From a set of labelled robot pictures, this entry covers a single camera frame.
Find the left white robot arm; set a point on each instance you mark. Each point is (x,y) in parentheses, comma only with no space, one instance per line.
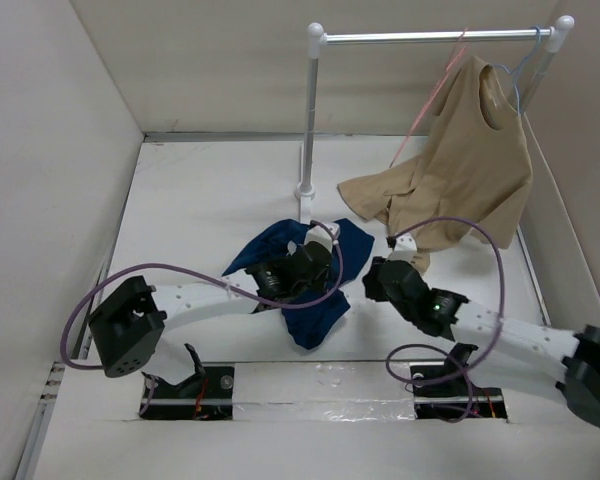
(128,325)

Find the beige t shirt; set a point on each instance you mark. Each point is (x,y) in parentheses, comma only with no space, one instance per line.
(474,169)

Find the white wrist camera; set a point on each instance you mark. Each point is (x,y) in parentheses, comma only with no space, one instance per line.
(324,234)
(402,248)

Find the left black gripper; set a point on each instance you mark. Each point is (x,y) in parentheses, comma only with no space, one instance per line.
(319,286)

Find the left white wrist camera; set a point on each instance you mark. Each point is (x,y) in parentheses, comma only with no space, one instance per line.
(324,234)

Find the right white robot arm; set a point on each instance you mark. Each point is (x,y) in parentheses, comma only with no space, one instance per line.
(559,365)

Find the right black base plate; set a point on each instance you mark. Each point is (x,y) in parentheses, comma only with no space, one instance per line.
(447,402)

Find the pink wire hanger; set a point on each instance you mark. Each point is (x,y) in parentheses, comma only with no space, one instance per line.
(455,56)

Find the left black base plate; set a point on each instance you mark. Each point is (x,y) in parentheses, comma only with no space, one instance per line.
(205,396)

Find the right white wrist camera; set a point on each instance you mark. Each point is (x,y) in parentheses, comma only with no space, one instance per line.
(402,248)

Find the white metal clothes rack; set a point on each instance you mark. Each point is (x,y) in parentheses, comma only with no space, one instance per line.
(526,78)

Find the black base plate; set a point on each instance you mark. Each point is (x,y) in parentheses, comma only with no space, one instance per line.
(447,402)
(205,396)

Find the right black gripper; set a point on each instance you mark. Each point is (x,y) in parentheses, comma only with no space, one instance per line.
(372,281)

